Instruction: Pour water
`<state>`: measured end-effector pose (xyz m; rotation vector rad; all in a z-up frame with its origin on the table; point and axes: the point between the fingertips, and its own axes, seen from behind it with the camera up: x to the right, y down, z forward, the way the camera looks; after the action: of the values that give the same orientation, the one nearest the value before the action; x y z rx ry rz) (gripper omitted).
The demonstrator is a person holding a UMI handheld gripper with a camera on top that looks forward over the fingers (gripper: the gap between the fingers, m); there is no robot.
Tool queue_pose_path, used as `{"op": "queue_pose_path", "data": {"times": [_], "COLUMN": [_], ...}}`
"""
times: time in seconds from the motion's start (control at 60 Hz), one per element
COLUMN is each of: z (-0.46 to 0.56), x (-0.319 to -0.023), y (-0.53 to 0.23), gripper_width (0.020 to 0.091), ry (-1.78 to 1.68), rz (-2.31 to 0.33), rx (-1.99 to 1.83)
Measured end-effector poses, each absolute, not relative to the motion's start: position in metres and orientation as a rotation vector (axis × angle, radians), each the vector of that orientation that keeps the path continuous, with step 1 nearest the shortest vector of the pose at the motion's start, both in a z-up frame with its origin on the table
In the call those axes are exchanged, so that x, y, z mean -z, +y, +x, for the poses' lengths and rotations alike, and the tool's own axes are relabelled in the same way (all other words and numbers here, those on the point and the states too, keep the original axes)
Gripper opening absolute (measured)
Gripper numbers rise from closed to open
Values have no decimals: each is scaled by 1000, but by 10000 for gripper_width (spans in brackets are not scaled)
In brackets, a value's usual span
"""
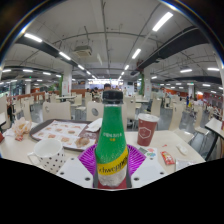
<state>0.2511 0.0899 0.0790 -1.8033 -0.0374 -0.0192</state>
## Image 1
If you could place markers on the red ketchup sachet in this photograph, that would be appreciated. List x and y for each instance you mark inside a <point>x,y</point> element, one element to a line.
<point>167,157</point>

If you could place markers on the food wrapper with fries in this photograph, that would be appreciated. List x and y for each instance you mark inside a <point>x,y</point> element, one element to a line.
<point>21,128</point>

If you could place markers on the group of ceiling lights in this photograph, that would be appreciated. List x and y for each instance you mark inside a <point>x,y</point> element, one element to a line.
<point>33,37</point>

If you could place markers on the ceiling air conditioner unit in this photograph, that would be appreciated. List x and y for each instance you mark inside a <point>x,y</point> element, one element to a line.
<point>83,50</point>

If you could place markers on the colourful printed leaflet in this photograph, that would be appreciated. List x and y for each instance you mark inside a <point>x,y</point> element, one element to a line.
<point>150,153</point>

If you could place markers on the brown food tray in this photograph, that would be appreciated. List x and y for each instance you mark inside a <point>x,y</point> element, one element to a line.
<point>56,131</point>

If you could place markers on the flat round red coaster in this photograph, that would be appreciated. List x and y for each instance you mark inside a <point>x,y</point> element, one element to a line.
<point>113,187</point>

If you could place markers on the red paper cup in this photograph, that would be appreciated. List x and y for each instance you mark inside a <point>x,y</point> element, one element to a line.
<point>147,131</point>

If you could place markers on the person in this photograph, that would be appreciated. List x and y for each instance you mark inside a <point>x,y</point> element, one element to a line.
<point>106,86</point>

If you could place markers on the clear plastic packet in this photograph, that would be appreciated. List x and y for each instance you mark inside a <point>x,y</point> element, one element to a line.
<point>185,164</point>

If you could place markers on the white polka-dot mug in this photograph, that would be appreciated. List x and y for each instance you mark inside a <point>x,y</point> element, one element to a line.
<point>50,155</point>

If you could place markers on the small white sachet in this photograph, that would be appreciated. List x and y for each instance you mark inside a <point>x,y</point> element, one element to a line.
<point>182,149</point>

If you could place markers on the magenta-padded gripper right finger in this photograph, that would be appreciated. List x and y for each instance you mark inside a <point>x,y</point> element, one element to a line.
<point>146,170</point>

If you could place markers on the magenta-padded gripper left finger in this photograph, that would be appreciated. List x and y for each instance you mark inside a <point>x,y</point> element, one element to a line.
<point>75,170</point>

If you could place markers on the group of beige chairs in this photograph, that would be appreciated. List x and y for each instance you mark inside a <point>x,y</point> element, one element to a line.
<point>56,111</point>

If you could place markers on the green drink bottle yellow label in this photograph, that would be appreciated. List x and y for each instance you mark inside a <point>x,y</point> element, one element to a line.
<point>111,133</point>

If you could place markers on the beige side table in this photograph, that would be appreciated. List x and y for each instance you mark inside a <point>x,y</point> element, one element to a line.
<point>215,126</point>

